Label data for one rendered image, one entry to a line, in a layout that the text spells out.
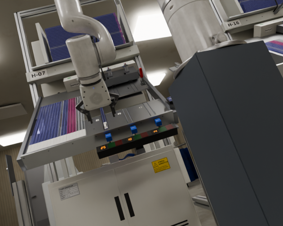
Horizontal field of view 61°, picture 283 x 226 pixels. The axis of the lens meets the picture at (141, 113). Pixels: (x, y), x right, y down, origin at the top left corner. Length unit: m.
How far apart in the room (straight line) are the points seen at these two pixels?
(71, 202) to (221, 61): 1.06
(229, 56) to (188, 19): 0.14
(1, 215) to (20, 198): 8.17
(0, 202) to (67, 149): 8.27
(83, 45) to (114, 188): 0.78
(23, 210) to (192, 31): 0.89
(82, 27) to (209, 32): 0.49
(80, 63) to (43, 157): 0.45
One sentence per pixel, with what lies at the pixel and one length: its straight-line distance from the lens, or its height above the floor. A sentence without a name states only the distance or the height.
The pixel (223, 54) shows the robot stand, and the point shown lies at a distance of 0.54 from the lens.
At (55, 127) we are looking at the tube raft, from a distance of 1.23.
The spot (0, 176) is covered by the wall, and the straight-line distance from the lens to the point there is 9.34.
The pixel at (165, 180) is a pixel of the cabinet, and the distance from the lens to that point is 1.33.
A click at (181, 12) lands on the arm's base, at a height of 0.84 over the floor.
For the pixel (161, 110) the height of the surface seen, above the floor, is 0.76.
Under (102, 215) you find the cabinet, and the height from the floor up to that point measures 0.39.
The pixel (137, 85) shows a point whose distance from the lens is 1.46.
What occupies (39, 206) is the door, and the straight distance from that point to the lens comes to 8.95.
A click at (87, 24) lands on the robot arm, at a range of 0.92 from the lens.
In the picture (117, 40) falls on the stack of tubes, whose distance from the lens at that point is 1.74.
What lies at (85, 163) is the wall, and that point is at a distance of 8.93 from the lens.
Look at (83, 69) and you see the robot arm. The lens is 0.85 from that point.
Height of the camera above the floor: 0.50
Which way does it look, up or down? 14 degrees up
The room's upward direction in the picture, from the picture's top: 19 degrees counter-clockwise
